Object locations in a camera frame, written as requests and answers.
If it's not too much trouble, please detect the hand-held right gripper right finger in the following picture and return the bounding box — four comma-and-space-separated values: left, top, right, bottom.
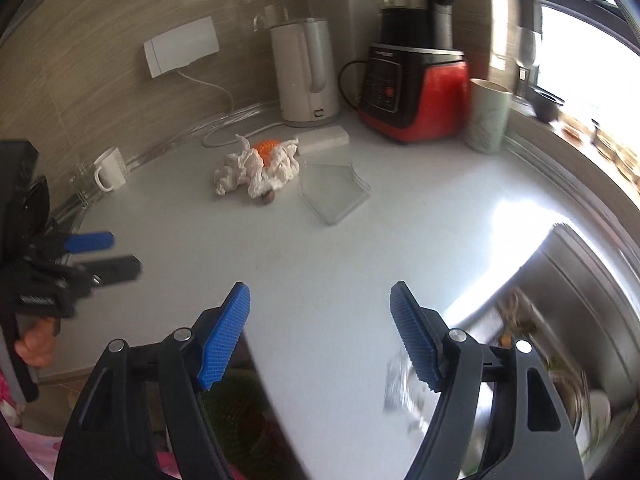
390, 281, 586, 480

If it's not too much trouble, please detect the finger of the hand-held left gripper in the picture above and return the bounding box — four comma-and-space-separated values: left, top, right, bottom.
65, 231, 115, 254
82, 255, 143, 288

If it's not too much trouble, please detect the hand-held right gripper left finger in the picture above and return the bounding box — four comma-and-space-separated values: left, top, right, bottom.
54, 282, 252, 480

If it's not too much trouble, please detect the green trash bin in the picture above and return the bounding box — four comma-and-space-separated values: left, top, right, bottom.
200, 367, 281, 480

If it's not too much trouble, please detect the person's left hand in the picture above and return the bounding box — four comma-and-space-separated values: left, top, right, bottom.
14, 317, 57, 368

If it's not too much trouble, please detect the crinkled clear plastic wrap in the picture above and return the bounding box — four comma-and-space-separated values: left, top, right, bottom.
382, 355, 436, 426

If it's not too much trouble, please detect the clear drinking glass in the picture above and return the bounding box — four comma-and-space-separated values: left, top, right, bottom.
70, 162, 98, 206

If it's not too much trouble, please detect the white mug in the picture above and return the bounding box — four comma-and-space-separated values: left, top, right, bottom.
93, 147, 132, 192

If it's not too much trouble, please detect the crumpled white tissue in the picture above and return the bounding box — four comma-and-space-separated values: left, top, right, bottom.
213, 133, 301, 198

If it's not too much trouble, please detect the clear plastic container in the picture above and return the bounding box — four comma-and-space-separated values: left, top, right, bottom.
298, 157, 372, 226

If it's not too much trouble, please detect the steel sink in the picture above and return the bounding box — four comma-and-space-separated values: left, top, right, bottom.
435, 222, 640, 480

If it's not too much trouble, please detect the small orange foam net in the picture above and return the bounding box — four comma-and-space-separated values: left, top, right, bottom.
251, 139, 283, 166

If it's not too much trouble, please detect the white bowl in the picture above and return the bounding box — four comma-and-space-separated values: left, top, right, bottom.
575, 390, 613, 456

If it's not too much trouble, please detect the pink printed clothing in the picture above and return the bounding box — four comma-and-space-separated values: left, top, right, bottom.
0, 365, 66, 480

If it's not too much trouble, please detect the white rectangular block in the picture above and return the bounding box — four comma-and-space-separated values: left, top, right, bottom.
295, 126, 349, 156

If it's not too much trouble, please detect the tall printed ceramic cup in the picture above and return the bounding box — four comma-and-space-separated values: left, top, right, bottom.
466, 79, 513, 155

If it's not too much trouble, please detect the red and black blender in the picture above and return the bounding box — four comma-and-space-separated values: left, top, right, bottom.
356, 0, 471, 146

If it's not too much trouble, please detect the white electric kettle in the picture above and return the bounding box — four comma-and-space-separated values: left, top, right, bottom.
270, 17, 342, 128

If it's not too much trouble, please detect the white power cable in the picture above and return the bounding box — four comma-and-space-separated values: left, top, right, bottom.
175, 71, 291, 148

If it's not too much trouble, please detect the white wall socket cover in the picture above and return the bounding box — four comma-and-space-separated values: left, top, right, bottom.
143, 16, 221, 79

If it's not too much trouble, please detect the black blender cable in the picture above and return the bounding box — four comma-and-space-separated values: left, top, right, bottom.
338, 60, 371, 110

